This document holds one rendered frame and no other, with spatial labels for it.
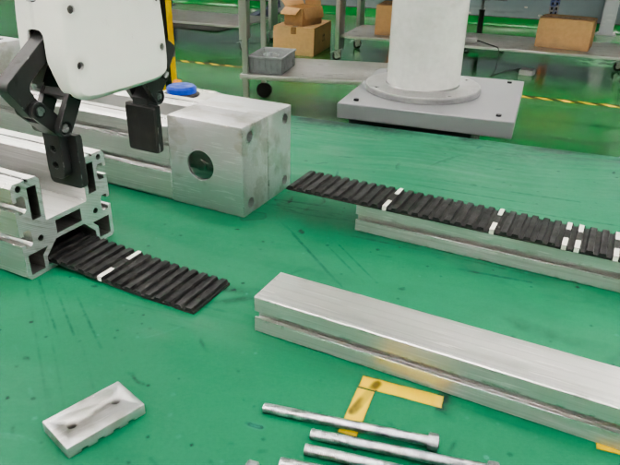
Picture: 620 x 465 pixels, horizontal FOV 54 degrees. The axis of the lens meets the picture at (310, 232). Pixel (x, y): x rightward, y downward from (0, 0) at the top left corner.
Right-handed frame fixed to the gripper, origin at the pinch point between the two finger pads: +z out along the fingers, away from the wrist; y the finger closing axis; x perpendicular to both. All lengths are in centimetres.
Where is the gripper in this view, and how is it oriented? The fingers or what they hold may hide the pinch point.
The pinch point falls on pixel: (109, 151)
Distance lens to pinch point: 50.5
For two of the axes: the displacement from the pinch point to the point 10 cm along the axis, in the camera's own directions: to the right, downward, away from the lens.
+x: -8.9, -2.2, 3.9
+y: 4.5, -4.0, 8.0
